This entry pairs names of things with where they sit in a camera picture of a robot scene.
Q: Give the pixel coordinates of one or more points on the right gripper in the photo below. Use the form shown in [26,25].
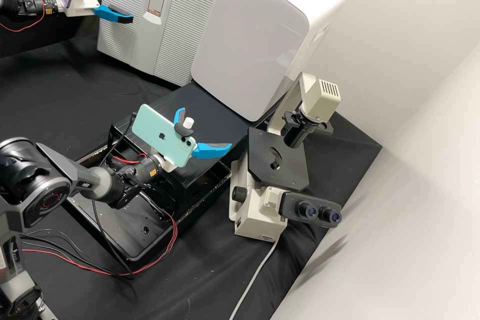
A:
[168,164]

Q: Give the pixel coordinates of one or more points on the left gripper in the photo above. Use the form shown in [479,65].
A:
[84,3]

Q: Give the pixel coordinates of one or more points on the incubator door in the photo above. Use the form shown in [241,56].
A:
[123,38]

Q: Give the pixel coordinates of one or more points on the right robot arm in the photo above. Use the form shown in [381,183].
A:
[45,181]

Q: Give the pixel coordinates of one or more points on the cream microscope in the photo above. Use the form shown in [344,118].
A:
[251,218]

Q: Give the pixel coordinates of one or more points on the black tray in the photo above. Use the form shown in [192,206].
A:
[123,222]

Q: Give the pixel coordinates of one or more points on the white box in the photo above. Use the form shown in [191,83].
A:
[255,35]

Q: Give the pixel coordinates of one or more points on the right wrist camera phone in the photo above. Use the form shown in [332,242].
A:
[157,132]

